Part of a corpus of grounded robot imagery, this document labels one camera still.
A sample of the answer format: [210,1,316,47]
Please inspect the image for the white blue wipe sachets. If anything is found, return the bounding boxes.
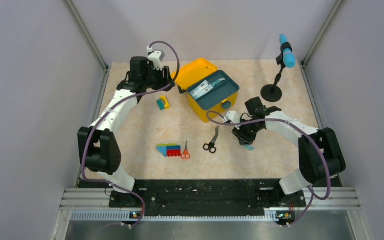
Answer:
[190,80,214,100]

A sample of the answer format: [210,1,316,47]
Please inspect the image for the yellow teal tape roll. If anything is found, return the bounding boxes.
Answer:
[156,95,171,111]

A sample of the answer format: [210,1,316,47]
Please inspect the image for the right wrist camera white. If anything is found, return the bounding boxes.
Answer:
[223,110,241,124]

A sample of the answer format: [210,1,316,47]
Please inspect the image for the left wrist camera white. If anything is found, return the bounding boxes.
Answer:
[147,46,165,71]

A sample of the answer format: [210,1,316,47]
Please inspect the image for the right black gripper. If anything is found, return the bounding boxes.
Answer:
[232,118,264,146]

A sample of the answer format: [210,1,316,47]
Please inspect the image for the black handled scissors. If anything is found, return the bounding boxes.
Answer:
[202,126,220,154]

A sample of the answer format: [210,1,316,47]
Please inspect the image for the light blue plaster strip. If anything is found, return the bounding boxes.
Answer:
[211,77,226,87]

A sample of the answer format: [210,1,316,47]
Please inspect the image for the yellow plastic medicine box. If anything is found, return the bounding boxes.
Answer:
[171,58,240,123]

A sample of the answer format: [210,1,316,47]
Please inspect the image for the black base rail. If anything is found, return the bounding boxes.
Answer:
[109,179,307,217]

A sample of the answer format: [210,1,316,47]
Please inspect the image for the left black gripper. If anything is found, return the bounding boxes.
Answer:
[142,63,175,92]

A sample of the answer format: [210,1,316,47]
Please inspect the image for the colourful stacked card pack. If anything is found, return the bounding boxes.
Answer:
[156,144,182,157]

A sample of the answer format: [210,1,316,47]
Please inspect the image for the orange handled scissors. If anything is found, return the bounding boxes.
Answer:
[180,140,191,160]

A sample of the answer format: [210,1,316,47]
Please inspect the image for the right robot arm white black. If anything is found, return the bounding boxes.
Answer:
[224,97,346,206]

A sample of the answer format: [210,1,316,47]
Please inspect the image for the blue microphone on stand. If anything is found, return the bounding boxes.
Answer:
[260,33,296,103]

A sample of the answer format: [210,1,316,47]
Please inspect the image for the teal divided tray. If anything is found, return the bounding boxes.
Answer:
[187,70,240,111]

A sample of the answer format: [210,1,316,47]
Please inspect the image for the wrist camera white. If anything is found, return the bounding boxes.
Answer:
[147,46,165,71]
[223,110,241,124]

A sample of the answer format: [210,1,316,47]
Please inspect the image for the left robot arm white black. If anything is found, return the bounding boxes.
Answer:
[77,54,175,207]

